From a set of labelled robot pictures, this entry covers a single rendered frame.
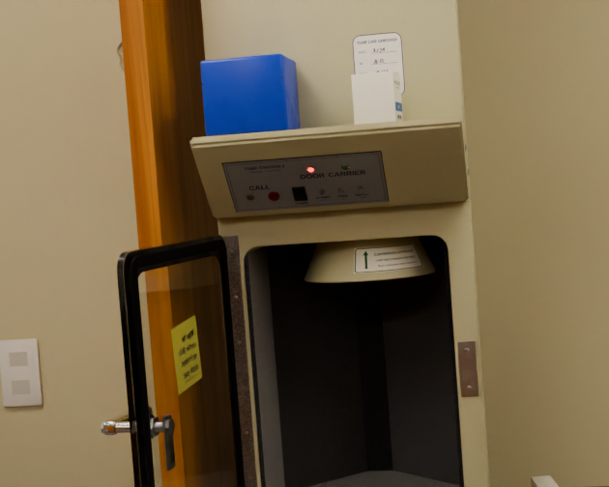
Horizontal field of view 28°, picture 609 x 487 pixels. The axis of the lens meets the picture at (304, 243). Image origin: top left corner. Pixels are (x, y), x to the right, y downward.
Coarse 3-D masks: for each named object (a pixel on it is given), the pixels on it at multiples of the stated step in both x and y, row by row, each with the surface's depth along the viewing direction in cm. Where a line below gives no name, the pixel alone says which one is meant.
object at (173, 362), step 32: (160, 288) 133; (192, 288) 142; (160, 320) 133; (192, 320) 141; (128, 352) 125; (160, 352) 132; (192, 352) 141; (224, 352) 151; (128, 384) 125; (160, 384) 132; (192, 384) 140; (224, 384) 150; (160, 416) 131; (192, 416) 140; (224, 416) 150; (160, 448) 131; (192, 448) 139; (224, 448) 149; (160, 480) 130; (192, 480) 139; (224, 480) 148
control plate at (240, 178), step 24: (240, 168) 145; (264, 168) 145; (288, 168) 145; (336, 168) 145; (360, 168) 144; (240, 192) 149; (264, 192) 148; (288, 192) 148; (312, 192) 148; (336, 192) 148; (360, 192) 147; (384, 192) 147
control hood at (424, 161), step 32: (320, 128) 141; (352, 128) 140; (384, 128) 140; (416, 128) 139; (448, 128) 139; (224, 160) 145; (384, 160) 143; (416, 160) 143; (448, 160) 143; (224, 192) 149; (416, 192) 147; (448, 192) 147
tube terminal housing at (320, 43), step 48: (240, 0) 153; (288, 0) 152; (336, 0) 151; (384, 0) 150; (432, 0) 149; (240, 48) 153; (288, 48) 152; (336, 48) 151; (432, 48) 150; (336, 96) 152; (432, 96) 150; (240, 240) 155; (288, 240) 154; (336, 240) 153; (480, 384) 151; (480, 432) 152; (480, 480) 152
